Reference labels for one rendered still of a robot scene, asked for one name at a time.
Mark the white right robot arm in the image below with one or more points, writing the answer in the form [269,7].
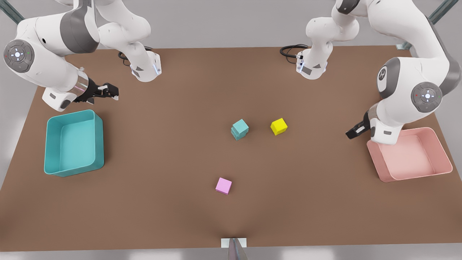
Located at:
[47,43]

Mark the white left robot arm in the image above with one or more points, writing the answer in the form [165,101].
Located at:
[408,83]

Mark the teal plastic bin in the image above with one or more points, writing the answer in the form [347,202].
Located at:
[74,142]

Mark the pink plastic bin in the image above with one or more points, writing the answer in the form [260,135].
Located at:
[411,155]

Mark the yellow cube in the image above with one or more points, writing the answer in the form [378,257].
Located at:
[279,126]

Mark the blue cube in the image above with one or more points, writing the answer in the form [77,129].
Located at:
[237,136]
[240,126]

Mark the pink cube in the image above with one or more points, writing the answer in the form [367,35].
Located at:
[223,185]

